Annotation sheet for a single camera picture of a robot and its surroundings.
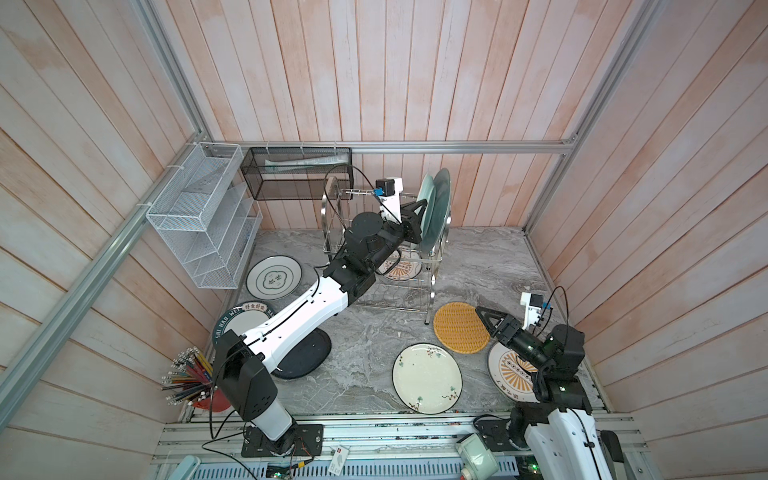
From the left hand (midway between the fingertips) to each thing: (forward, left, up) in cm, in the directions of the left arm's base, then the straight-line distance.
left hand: (428, 207), depth 65 cm
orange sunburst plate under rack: (+15, 0, -42) cm, 45 cm away
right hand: (-14, -15, -23) cm, 31 cm away
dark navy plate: (-18, +33, -42) cm, 56 cm away
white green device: (-44, -12, -38) cm, 59 cm away
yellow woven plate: (-9, -15, -43) cm, 46 cm away
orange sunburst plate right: (-23, -27, -43) cm, 56 cm away
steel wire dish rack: (+5, 0, -43) cm, 43 cm away
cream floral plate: (-24, -3, -42) cm, 49 cm away
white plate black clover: (+11, +49, -42) cm, 65 cm away
